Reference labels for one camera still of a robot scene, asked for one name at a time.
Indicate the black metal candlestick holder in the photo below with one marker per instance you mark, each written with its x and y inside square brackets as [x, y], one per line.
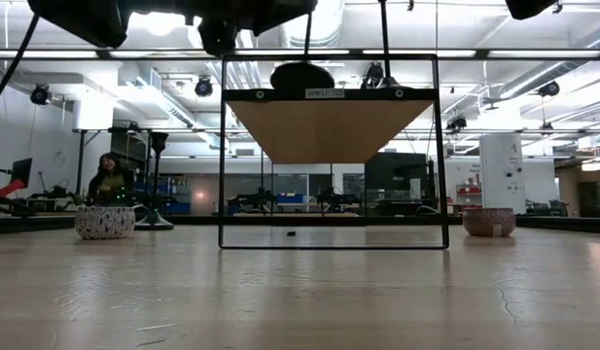
[302, 78]
[384, 39]
[154, 221]

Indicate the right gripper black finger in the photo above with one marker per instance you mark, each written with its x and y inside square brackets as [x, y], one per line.
[528, 9]

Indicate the white shelf label sticker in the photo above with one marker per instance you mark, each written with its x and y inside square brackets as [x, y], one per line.
[325, 93]

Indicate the black aluminium rig frame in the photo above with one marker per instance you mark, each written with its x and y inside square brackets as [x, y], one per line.
[37, 224]

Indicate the black ceiling spotlight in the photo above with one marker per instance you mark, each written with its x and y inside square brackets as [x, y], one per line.
[373, 74]
[457, 123]
[203, 87]
[40, 94]
[550, 88]

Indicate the tall black cabinet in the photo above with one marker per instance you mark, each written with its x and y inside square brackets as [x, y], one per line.
[397, 182]

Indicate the person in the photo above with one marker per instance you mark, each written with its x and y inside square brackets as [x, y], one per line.
[110, 182]

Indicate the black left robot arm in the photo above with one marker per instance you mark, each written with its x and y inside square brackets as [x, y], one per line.
[85, 19]

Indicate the black computer monitor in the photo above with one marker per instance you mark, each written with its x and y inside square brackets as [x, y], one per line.
[21, 171]

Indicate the white speckled candle bowl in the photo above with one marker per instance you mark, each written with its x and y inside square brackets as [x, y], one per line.
[105, 222]

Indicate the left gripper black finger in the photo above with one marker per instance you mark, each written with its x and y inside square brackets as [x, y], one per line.
[280, 14]

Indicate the white square column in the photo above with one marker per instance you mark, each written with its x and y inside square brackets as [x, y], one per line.
[502, 170]

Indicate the black metal shelf wooden board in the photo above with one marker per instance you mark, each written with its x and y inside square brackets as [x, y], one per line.
[280, 126]

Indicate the reddish patterned candle bowl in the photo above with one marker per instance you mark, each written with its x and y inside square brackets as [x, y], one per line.
[489, 222]

